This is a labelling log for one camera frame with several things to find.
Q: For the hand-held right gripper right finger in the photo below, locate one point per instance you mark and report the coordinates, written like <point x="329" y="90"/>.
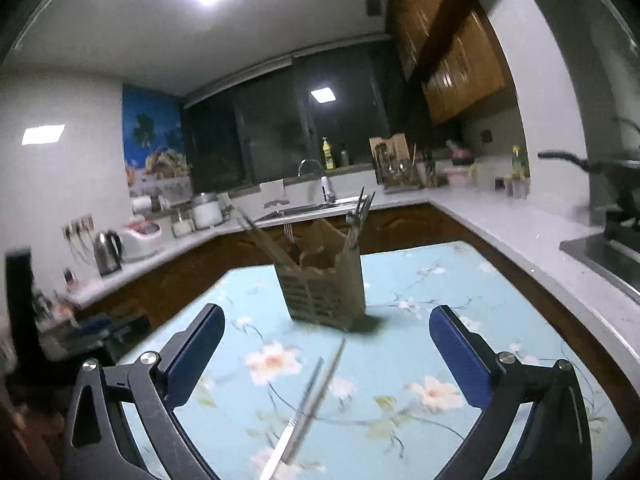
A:
<point x="460" y="355"/>

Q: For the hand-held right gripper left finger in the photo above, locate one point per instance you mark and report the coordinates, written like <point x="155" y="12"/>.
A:
<point x="197" y="355"/>

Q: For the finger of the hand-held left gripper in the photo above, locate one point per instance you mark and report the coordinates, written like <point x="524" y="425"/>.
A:
<point x="112" y="332"/>

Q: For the metal chopstick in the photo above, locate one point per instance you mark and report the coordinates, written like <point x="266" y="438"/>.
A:
<point x="296" y="410"/>
<point x="314" y="399"/>

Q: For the wooden chopstick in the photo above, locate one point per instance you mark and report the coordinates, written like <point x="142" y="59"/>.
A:
<point x="265" y="242"/>

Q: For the wooden utensil holder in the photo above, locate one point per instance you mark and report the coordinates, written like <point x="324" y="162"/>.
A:
<point x="325" y="290"/>

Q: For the steel fork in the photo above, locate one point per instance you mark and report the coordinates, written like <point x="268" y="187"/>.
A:
<point x="369" y="207"/>
<point x="289" y="240"/>
<point x="354" y="220"/>

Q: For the blue floral tablecloth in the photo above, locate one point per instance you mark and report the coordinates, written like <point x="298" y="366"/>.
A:
<point x="400" y="310"/>

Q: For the steel electric kettle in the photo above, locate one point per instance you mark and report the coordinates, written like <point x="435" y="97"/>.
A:
<point x="107" y="255"/>

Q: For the white pink rice cooker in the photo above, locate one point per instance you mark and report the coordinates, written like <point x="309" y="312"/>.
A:
<point x="142" y="240"/>

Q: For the glass jar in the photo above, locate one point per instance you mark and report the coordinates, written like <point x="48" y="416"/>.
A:
<point x="182" y="225"/>

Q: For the paper towel roll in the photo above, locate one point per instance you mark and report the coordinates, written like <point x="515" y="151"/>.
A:
<point x="141" y="205"/>

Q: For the white pot with steel lid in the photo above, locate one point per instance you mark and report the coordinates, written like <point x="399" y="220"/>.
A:
<point x="206" y="212"/>

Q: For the row of small seasoning jars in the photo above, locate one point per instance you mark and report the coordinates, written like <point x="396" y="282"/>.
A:
<point x="517" y="187"/>

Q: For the pink basin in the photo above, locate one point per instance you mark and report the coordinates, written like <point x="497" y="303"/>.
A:
<point x="457" y="177"/>

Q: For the translucent plastic cup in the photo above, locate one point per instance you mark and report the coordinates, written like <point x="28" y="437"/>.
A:
<point x="472" y="172"/>

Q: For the stacked bowls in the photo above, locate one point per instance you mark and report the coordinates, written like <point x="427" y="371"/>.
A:
<point x="460" y="154"/>

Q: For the green yellow labelled bottle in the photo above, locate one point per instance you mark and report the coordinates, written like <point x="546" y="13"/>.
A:
<point x="520" y="162"/>

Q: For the wooden countertop cutlery rack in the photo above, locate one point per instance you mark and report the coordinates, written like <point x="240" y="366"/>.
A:
<point x="392" y="162"/>

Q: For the chrome faucet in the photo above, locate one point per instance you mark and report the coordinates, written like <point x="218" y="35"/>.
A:
<point x="326" y="187"/>

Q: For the dark bottle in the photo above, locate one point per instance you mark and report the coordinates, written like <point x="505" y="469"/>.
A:
<point x="344" y="156"/>

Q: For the black wok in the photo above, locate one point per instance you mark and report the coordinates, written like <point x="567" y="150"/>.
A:
<point x="615" y="175"/>

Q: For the yellow dish soap bottle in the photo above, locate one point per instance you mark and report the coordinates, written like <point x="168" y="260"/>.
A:
<point x="327" y="156"/>

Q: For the dark kitchen window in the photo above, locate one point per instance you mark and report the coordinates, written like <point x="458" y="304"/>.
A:
<point x="280" y="125"/>

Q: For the ceiling vent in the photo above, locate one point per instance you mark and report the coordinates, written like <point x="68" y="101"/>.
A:
<point x="373" y="6"/>

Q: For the wall outlet with plugs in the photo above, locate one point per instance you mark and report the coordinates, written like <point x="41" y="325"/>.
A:
<point x="77" y="232"/>

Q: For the wall poster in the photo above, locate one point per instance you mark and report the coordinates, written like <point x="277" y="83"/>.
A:
<point x="155" y="145"/>

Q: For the wooden wall cabinet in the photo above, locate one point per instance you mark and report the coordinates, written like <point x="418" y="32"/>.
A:
<point x="470" y="75"/>
<point x="415" y="5"/>

